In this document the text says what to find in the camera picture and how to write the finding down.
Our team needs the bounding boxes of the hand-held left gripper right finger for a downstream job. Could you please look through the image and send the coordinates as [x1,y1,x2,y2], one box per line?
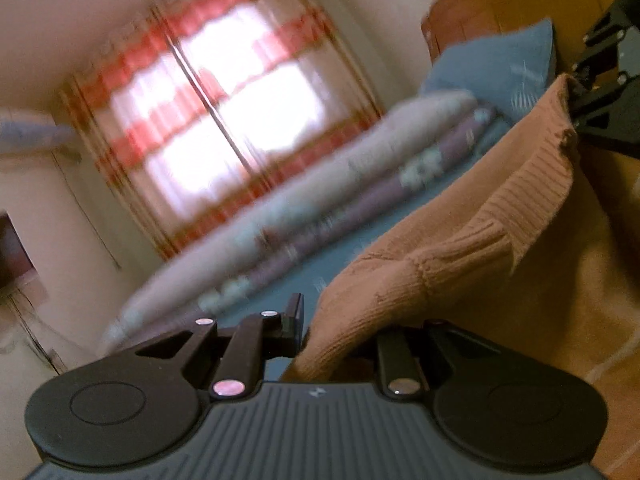
[377,319,483,402]

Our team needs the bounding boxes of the red striped curtain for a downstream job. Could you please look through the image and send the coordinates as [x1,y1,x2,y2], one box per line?
[57,0,386,261]

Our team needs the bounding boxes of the dark screen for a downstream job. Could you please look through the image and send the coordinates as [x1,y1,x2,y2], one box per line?
[0,210,41,291]

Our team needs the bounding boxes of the orange knit sweater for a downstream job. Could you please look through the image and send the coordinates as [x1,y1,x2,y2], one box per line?
[280,72,640,480]

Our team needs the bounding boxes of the folded floral quilt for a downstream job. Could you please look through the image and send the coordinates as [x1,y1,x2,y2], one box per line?
[97,87,501,356]

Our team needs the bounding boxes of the blue flower-print bed sheet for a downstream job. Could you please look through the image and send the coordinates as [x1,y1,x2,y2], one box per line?
[215,105,511,396]

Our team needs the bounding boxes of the thin wall cord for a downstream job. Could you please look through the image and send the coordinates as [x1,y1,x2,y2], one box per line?
[50,152,123,271]

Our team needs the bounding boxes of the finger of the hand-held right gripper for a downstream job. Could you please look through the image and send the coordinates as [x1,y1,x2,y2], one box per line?
[574,94,640,152]
[570,5,640,110]

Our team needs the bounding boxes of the blue pillow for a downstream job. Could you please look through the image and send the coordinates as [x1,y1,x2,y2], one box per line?
[417,20,558,126]

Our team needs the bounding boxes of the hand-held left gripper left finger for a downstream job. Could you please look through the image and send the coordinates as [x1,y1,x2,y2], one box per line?
[134,292,306,402]

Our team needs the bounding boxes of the white air conditioner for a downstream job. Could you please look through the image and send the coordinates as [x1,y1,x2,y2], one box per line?
[0,112,83,158]

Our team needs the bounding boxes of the tangled wires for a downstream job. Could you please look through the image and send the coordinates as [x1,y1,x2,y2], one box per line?
[0,290,66,376]

